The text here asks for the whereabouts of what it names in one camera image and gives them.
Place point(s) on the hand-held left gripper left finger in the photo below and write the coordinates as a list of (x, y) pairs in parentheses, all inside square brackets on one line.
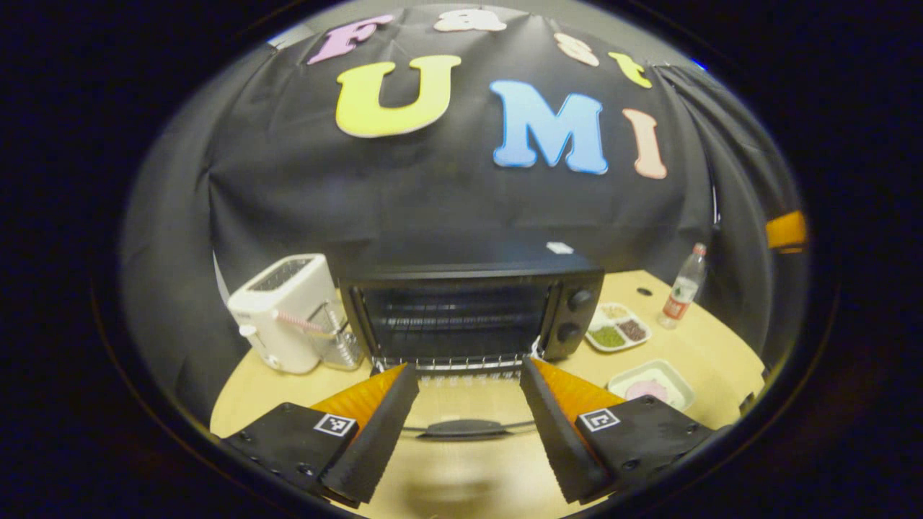
[(378, 440)]

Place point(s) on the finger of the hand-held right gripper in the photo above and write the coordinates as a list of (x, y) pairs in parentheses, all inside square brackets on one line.
[(786, 231)]

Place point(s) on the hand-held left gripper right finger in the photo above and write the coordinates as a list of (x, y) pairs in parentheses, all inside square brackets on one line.
[(555, 440)]

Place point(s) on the pink round food slice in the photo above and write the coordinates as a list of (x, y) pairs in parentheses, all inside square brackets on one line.
[(647, 391)]

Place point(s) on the cream square plate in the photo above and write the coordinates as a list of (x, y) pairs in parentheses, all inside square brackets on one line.
[(674, 382)]

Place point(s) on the black electric oven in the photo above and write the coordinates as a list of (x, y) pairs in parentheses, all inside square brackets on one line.
[(469, 263)]

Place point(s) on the clear plastic water bottle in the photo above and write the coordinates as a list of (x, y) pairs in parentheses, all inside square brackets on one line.
[(681, 292)]

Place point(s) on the white divided plate of beans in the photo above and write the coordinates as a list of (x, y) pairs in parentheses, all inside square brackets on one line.
[(619, 328)]

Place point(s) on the white toaster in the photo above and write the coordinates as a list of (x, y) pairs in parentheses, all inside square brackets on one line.
[(281, 339)]

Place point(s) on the black backdrop cloth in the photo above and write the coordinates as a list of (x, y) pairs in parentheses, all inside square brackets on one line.
[(288, 180)]

